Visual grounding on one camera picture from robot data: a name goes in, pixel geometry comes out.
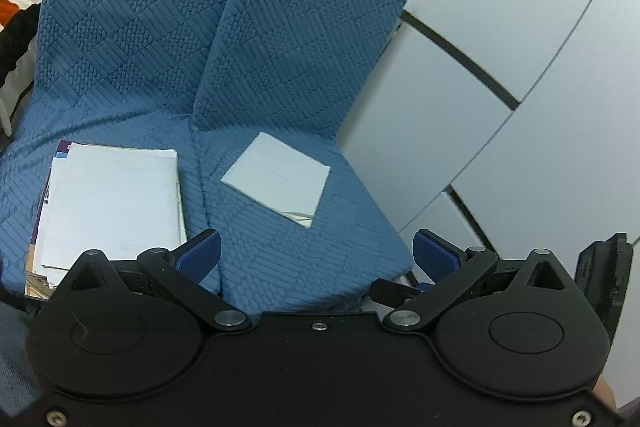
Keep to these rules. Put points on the purple book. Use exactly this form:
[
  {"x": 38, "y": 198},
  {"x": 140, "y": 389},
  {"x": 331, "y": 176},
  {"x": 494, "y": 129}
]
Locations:
[{"x": 62, "y": 147}]

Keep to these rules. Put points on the painting cover book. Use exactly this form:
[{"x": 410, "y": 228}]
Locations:
[{"x": 40, "y": 279}]

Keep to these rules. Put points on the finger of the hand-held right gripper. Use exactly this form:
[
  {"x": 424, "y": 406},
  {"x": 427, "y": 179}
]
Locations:
[{"x": 390, "y": 289}]

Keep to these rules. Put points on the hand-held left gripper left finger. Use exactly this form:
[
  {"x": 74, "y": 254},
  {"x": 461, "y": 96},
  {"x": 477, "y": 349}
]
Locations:
[{"x": 200, "y": 254}]

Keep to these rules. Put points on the white paper sheet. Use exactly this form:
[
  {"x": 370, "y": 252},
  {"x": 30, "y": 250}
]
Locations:
[
  {"x": 110, "y": 207},
  {"x": 277, "y": 177}
]

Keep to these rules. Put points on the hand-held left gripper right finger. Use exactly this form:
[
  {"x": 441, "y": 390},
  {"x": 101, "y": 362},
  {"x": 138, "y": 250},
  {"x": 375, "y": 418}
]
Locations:
[{"x": 435, "y": 254}]

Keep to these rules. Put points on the black fuzzy cloth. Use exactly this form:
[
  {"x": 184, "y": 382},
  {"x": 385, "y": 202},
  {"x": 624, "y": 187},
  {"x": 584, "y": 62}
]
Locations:
[{"x": 15, "y": 37}]

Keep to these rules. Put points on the blue quilted sofa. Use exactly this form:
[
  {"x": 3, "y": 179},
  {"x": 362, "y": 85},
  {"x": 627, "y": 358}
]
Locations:
[{"x": 150, "y": 32}]

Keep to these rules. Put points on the beige pillow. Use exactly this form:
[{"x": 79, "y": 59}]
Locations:
[{"x": 15, "y": 102}]

